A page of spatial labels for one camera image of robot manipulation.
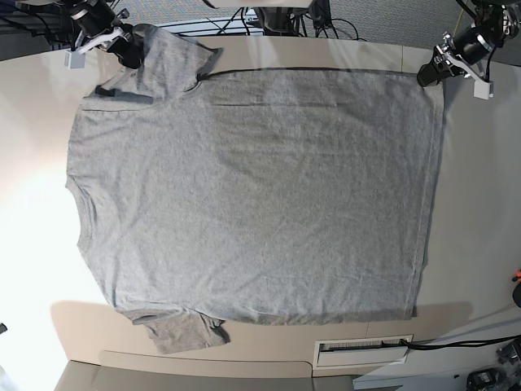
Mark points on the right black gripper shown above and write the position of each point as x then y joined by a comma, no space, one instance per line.
126,47

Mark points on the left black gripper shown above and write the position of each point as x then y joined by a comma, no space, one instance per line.
441,65

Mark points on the grey T-shirt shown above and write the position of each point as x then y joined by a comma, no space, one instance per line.
276,197

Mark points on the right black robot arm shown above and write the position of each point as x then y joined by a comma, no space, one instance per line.
100,27

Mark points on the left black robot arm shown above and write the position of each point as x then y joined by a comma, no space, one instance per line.
498,21

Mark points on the grey central robot stand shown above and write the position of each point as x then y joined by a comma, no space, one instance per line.
274,21

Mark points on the orange black object right edge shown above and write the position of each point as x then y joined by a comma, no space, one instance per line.
517,276

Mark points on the black device bottom right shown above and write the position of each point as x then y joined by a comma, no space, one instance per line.
486,379

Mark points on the white table cable port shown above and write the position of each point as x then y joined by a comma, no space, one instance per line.
357,353

